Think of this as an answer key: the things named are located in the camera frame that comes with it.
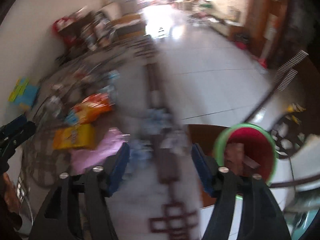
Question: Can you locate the orange yellow snack bag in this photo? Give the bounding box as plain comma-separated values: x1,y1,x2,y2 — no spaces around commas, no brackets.
53,124,96,150

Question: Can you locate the orange blue snack wrapper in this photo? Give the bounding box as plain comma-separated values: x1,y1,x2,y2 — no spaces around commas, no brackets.
65,93,112,126

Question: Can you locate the pink plastic bag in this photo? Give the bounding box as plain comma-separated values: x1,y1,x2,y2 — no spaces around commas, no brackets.
71,127,129,175

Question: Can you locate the red green trash bin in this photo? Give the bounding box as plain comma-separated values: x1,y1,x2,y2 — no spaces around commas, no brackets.
212,123,277,185

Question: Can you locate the person's left hand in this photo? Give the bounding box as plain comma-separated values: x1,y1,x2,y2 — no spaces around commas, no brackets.
1,172,21,214

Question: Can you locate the carved wooden chair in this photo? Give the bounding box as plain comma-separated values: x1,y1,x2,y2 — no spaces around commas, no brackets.
246,49,320,205

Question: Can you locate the red jacket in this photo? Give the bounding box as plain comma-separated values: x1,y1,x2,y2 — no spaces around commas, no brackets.
52,16,74,45

